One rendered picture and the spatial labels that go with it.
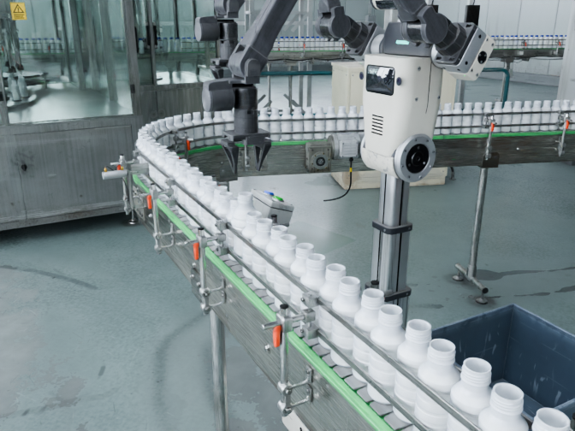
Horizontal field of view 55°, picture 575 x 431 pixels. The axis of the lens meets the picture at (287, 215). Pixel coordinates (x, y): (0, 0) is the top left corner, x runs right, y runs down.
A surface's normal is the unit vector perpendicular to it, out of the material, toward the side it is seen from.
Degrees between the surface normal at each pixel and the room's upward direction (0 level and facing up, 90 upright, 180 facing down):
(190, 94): 90
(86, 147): 91
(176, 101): 90
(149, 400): 0
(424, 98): 90
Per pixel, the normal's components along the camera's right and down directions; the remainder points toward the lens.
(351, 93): 0.18, 0.33
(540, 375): -0.88, 0.16
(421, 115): 0.46, 0.47
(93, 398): 0.00, -0.94
